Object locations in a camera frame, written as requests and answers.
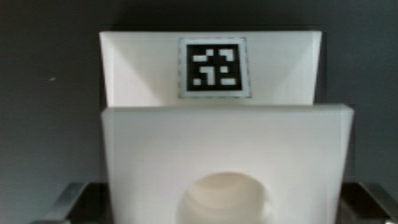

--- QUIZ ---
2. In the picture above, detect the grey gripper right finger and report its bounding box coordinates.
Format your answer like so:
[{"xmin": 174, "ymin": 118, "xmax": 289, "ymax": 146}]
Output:
[{"xmin": 351, "ymin": 182, "xmax": 398, "ymax": 224}]

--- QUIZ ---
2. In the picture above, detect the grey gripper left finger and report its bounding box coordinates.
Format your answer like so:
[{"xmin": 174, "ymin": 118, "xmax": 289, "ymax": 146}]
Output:
[{"xmin": 31, "ymin": 182, "xmax": 86, "ymax": 224}]

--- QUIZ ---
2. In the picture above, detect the white lamp base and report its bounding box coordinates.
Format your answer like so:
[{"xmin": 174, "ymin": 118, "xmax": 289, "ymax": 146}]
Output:
[{"xmin": 99, "ymin": 31, "xmax": 353, "ymax": 224}]

